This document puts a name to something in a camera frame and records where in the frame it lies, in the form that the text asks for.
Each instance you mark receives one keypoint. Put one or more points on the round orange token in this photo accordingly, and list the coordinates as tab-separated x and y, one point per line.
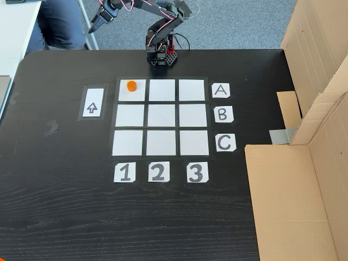
131	86

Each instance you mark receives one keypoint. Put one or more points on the white nine-square grid sheet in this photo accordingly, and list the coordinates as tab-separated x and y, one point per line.
161	115

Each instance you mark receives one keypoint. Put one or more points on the person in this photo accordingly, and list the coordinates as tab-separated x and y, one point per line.
58	24

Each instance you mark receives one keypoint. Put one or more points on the red black bar clamp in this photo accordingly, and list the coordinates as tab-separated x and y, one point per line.
170	44

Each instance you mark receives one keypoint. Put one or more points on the white arrow paper sheet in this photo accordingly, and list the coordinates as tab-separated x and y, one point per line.
93	103

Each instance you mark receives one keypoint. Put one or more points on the white side table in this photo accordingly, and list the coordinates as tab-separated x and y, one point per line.
16	32

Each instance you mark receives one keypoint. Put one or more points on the clear tape scraps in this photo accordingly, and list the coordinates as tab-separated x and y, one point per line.
51	127

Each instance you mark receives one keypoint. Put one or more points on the paper label letter A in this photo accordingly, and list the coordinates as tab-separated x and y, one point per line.
220	90

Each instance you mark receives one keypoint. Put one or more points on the paper label number 1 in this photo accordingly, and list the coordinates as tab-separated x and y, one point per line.
124	172

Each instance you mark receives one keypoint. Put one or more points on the paper label letter B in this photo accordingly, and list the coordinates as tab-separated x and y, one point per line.
223	114

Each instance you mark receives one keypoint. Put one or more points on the paper label number 2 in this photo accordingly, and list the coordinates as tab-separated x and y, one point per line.
158	171

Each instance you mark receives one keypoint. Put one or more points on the paper label letter C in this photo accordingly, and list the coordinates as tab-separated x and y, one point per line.
225	142

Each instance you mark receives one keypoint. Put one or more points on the paper label number 3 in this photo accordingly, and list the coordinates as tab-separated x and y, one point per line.
197	172

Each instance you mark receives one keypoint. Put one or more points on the brown cardboard screen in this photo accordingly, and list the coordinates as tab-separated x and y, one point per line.
315	40
288	204

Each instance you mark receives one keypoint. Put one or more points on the grey tape strip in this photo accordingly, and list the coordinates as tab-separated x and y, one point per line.
280	136

